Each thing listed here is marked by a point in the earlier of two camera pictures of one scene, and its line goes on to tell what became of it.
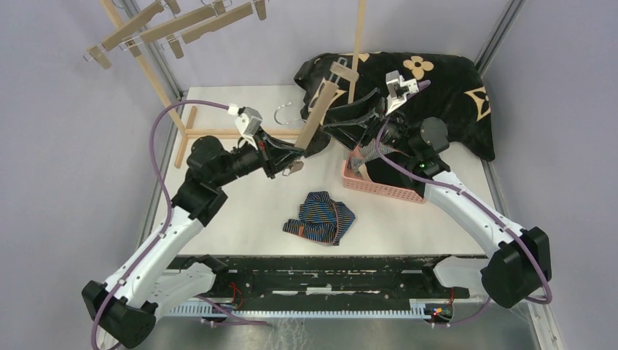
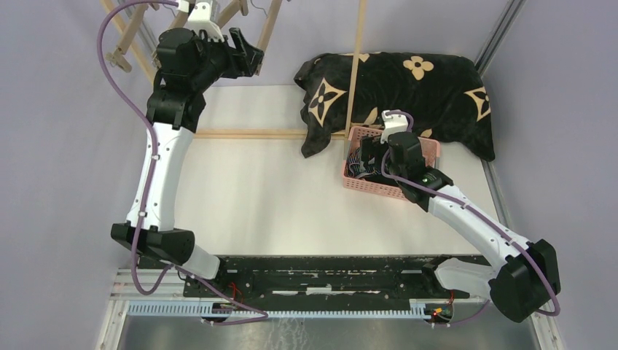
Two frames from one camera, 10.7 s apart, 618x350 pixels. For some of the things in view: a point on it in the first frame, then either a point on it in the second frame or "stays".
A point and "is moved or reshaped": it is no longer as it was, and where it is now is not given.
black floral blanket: [444, 87] stays
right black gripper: [353, 134] → [372, 145]
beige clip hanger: [218, 9] is moved or reshaped
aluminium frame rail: [498, 35] stays
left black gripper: [270, 158] → [243, 60]
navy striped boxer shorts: [321, 219] → [356, 168]
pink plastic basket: [353, 181] stays
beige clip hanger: [98, 51] → [118, 58]
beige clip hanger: [342, 71] → [272, 16]
